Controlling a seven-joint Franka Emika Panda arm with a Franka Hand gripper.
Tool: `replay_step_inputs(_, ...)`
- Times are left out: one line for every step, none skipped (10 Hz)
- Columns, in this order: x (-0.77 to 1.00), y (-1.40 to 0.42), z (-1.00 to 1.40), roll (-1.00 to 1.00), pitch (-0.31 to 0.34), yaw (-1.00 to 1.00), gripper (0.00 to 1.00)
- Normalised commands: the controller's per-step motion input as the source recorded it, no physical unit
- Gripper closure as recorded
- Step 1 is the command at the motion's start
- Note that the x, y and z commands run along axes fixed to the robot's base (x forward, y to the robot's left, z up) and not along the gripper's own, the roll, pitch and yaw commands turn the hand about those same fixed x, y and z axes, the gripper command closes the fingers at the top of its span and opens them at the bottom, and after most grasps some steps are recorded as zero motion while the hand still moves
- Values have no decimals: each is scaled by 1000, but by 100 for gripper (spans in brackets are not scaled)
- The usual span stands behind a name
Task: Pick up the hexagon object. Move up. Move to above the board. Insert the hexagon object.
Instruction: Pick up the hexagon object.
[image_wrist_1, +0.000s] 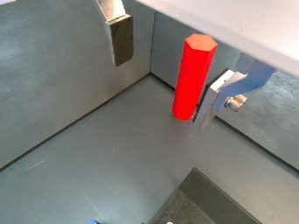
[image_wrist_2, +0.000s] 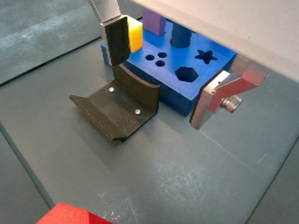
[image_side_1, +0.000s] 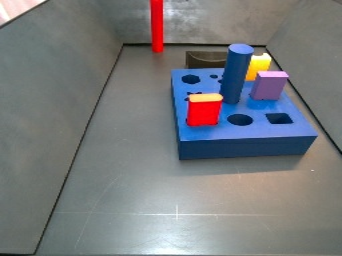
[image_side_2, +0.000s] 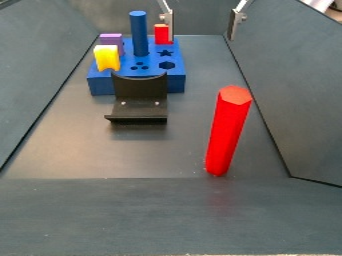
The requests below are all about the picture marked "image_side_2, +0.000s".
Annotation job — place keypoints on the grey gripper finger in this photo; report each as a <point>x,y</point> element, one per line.
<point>166,16</point>
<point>237,17</point>

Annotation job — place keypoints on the red hexagon peg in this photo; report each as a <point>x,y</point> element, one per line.
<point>233,104</point>

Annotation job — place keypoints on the blue shape board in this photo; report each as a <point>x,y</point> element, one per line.
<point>163,60</point>

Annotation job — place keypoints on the red rectangular block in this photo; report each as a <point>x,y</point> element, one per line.
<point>162,38</point>

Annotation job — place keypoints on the blue cylinder peg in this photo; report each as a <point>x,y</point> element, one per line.
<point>138,19</point>

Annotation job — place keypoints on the purple block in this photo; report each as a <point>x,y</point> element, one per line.
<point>112,39</point>

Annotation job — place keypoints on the yellow arch block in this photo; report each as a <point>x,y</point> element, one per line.
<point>107,57</point>

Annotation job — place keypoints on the black curved bracket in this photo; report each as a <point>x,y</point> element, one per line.
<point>140,100</point>

